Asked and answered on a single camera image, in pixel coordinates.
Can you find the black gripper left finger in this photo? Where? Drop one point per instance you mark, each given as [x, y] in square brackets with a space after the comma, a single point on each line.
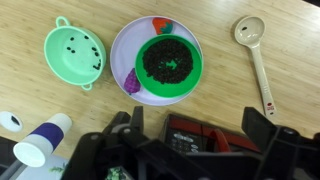
[137, 118]

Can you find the dark green bowl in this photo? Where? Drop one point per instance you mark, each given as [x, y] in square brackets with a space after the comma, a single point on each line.
[168, 91]

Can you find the red toy strawberry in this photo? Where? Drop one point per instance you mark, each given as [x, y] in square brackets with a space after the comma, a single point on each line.
[161, 26]

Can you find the lavender round plate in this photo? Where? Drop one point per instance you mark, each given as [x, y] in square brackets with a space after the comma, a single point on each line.
[121, 60]

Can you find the red and black microwave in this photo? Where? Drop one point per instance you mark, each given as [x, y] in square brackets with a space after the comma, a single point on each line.
[193, 133]

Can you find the purple toy grapes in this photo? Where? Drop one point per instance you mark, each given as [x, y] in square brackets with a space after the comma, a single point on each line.
[132, 82]

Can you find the white cup with purple band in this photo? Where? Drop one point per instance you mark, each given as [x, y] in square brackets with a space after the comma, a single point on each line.
[43, 141]

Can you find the small black white object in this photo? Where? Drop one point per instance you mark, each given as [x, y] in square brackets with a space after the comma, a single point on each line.
[8, 121]

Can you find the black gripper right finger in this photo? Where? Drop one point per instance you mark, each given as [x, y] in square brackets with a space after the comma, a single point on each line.
[258, 123]

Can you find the wooden spoon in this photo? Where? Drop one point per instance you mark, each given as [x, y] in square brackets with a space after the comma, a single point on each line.
[258, 63]

